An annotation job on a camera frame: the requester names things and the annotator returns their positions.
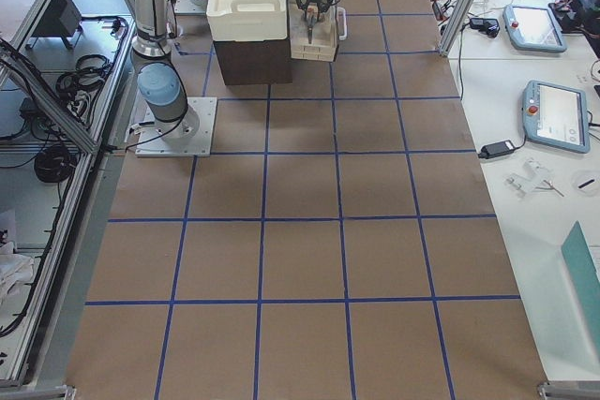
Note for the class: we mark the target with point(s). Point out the open wooden drawer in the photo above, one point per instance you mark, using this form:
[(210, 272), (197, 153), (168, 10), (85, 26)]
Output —
[(324, 45)]

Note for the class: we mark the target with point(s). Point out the dark brown wooden cabinet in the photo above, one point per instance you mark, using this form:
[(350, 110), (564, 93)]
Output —
[(255, 62)]

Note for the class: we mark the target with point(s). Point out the blue teach pendant far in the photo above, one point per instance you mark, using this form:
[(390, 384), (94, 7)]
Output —
[(533, 29)]

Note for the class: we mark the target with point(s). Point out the blue teach pendant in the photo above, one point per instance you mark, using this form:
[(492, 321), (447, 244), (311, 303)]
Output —
[(533, 29), (556, 116)]

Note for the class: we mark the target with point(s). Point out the black power adapter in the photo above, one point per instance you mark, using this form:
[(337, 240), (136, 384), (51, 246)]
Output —
[(497, 149)]

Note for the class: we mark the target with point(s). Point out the blue teach pendant near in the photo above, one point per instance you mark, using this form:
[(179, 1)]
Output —
[(556, 116)]

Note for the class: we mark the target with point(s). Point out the teal green folder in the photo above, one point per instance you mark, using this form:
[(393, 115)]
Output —
[(585, 278)]

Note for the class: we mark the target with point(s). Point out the white drawer handle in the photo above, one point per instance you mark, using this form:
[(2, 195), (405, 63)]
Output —
[(342, 24)]

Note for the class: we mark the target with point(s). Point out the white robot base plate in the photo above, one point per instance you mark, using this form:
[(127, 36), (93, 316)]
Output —
[(192, 137)]

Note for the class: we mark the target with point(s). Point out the aluminium frame rail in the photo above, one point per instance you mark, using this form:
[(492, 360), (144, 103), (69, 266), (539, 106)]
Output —
[(50, 56)]

